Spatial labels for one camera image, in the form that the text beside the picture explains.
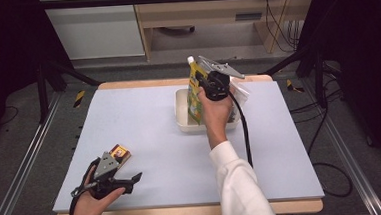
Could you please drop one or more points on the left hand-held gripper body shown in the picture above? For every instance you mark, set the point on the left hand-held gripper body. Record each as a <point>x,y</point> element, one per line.
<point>106,167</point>

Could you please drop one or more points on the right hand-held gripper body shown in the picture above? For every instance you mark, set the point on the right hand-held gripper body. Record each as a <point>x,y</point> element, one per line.
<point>218,85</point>

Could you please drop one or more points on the small brown yellow box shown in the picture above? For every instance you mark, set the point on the small brown yellow box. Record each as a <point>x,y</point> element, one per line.
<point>121,153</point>

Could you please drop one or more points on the yellow spouted pouch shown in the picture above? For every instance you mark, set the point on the yellow spouted pouch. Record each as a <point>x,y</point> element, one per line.
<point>194,102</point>

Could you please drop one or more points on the white plastic bin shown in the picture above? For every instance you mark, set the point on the white plastic bin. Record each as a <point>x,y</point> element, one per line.
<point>181,111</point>

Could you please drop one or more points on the person's right hand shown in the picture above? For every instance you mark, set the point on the person's right hand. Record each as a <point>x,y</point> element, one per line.
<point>216,119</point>

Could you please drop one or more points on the person's left hand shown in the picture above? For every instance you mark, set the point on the person's left hand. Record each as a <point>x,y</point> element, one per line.
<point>88,210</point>

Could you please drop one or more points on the white table mat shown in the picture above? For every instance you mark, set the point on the white table mat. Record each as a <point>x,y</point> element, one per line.
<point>147,140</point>

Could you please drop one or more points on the wooden table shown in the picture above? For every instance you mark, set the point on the wooden table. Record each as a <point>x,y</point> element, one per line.
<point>143,83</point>

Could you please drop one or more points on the light wooden desk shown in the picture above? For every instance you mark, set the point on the light wooden desk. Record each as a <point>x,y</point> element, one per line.
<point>206,9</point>

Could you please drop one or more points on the yellow black tape strip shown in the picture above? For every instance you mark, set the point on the yellow black tape strip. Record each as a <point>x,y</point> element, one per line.
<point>79,98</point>
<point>292,86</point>

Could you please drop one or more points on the black metal stand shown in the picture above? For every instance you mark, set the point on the black metal stand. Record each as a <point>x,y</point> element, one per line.
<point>319,79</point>
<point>42,93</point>

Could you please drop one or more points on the person's right white sleeve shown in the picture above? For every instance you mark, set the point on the person's right white sleeve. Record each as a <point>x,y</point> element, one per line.
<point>240,188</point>

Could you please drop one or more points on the white cabinet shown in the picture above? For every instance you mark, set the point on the white cabinet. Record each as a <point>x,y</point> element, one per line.
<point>97,33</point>

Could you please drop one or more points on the black curtain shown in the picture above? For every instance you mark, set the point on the black curtain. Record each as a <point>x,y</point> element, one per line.
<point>5,58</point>
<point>366,60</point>

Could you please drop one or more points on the aluminium rail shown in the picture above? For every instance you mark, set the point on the aluminium rail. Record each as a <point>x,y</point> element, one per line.
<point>348,151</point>
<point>24,161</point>

